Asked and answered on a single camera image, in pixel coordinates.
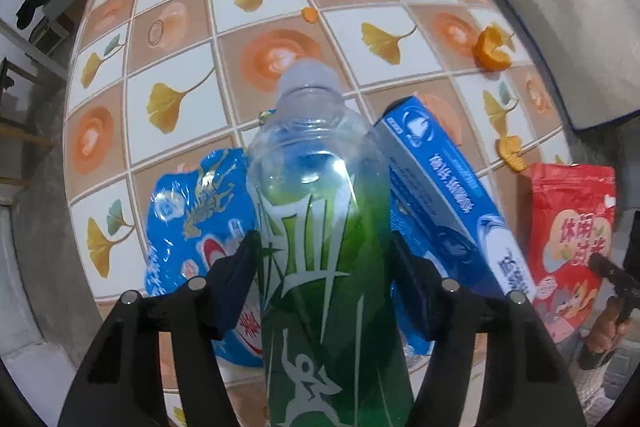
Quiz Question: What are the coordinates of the red snack bag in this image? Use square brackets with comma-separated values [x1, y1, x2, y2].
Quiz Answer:
[527, 164, 616, 343]

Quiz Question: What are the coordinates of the blue plastic food bag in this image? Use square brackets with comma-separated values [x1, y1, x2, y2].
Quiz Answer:
[143, 147, 266, 369]

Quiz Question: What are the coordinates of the green label plastic bottle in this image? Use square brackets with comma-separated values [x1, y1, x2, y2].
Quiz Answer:
[247, 58, 413, 426]

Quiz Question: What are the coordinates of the blue toothpaste box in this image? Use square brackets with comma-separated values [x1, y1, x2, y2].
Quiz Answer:
[374, 95, 537, 356]

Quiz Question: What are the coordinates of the person's right hand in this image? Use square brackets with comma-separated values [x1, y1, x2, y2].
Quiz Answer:
[585, 297, 632, 355]

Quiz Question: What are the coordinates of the orange peel near bag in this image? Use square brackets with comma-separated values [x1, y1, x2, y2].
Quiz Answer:
[496, 135, 527, 173]

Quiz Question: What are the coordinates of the large orange peel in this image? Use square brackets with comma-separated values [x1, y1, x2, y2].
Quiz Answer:
[472, 23, 515, 72]

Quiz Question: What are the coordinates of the small orange peel piece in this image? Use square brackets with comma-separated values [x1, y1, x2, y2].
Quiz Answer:
[300, 6, 319, 24]

